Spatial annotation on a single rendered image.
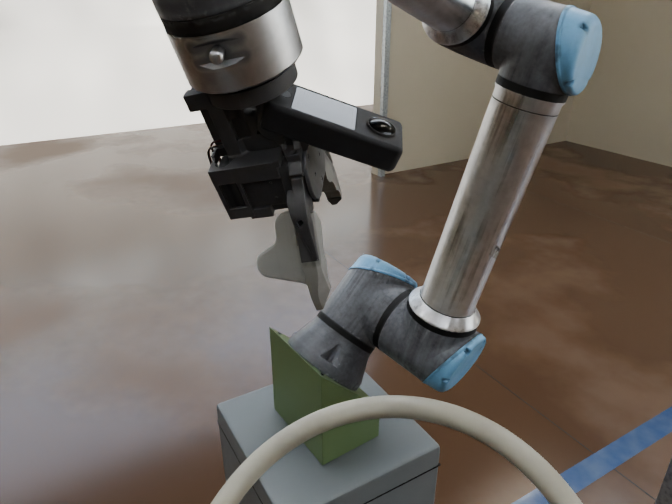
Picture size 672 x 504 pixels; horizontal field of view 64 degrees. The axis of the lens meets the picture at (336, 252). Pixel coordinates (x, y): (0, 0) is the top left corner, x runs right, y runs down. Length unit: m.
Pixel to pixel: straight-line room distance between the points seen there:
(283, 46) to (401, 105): 5.58
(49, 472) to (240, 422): 1.42
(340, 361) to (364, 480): 0.26
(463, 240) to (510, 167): 0.15
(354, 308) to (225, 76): 0.83
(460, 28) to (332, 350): 0.67
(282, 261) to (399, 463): 0.87
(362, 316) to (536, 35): 0.63
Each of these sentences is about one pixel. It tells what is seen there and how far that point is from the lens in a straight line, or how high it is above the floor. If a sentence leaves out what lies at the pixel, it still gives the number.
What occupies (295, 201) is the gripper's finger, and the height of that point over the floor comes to 1.63.
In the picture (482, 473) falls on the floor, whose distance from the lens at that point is 2.47.
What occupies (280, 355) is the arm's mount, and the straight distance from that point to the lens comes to 1.25.
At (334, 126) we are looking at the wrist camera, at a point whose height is 1.69.
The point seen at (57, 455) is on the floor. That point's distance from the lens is 2.74.
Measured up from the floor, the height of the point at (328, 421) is 1.26.
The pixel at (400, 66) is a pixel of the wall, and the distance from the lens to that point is 5.88.
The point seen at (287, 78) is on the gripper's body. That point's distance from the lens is 0.42.
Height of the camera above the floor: 1.78
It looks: 25 degrees down
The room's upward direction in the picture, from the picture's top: straight up
